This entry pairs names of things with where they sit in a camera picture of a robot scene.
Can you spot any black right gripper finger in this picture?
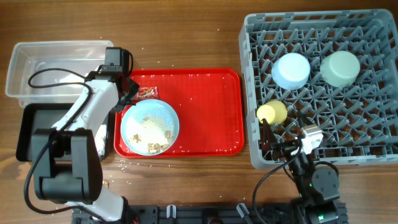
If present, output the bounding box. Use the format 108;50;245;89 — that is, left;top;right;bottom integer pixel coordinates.
297;111;315;128
262;118;277;152

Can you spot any red snack wrapper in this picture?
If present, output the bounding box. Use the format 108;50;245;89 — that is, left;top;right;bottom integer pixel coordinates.
133;86;159;101

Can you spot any yellow cup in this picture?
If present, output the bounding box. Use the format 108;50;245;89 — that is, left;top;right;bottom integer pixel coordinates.
256;100;287;125

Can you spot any light blue plate with rice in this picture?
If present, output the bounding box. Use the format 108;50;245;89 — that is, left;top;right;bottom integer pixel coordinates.
120;99;180;156

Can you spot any white napkin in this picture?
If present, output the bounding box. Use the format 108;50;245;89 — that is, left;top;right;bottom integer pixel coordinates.
95;124;107;157

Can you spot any light blue bowl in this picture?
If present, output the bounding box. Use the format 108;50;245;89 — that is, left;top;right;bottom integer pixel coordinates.
271;53;310;90

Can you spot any mint green bowl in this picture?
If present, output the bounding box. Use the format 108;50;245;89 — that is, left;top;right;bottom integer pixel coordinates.
320;51;361;88

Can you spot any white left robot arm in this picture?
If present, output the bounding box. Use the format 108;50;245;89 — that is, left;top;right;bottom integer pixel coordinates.
24;47;139;223

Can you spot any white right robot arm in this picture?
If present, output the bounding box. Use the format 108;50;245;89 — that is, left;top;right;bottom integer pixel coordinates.
252;111;348;223

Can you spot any grey dishwasher rack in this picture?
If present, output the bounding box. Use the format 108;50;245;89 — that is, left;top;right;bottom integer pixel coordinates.
239;9;397;169

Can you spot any black waste bin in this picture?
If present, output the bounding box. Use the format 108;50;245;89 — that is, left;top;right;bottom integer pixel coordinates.
16;103;115;162

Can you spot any red plastic tray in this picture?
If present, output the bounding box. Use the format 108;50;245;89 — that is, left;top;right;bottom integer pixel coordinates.
131;68;244;158

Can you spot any peanut shell on table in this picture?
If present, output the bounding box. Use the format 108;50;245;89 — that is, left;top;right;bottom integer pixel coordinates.
103;180;109;189

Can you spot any clear plastic bin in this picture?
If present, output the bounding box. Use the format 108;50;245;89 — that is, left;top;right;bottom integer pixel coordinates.
5;40;113;107

